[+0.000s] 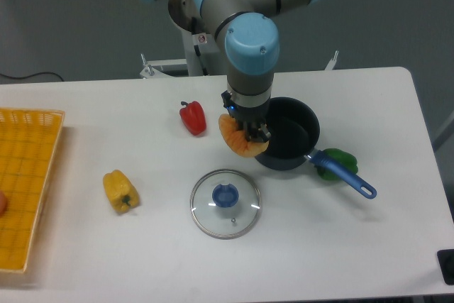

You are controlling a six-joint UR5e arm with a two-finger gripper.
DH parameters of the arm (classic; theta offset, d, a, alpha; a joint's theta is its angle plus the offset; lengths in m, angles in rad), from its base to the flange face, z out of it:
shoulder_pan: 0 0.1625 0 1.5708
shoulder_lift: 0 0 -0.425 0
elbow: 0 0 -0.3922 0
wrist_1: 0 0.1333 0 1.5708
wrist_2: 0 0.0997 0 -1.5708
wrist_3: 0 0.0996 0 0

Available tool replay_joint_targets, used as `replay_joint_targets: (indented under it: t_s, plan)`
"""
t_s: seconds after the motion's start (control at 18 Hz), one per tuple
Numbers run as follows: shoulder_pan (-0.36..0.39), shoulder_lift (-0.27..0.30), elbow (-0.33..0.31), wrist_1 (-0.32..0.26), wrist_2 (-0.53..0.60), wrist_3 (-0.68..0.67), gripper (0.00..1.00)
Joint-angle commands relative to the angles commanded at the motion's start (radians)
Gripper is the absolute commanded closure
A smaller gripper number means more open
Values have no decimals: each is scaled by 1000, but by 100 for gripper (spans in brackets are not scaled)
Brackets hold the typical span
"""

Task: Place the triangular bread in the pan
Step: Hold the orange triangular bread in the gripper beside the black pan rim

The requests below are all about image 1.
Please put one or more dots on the yellow bell pepper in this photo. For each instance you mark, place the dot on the yellow bell pepper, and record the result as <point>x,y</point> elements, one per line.
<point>120,192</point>

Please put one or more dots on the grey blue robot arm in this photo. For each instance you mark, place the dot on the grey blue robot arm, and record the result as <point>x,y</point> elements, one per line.
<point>245,33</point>

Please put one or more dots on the orange croissant bread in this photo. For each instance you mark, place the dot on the orange croissant bread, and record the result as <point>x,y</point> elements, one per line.
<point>235,139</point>

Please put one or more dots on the yellow woven basket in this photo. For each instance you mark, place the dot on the yellow woven basket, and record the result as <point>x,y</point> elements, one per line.
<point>29,141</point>

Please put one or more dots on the dark pan with blue handle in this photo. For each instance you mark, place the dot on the dark pan with blue handle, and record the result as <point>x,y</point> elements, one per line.
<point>295,132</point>

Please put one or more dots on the glass lid blue knob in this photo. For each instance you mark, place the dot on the glass lid blue knob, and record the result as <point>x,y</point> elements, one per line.
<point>225,204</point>

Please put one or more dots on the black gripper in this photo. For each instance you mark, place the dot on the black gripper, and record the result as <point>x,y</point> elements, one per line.
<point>251,119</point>

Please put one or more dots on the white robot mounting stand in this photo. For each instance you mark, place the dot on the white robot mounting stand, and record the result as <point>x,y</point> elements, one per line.
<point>204,28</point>

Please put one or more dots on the red bell pepper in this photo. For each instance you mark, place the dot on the red bell pepper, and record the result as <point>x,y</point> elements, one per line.
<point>193,117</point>

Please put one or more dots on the green bell pepper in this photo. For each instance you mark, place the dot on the green bell pepper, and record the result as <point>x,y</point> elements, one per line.
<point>346,160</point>

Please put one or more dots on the black device at table corner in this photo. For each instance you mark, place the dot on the black device at table corner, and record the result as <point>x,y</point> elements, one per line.
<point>446,262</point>

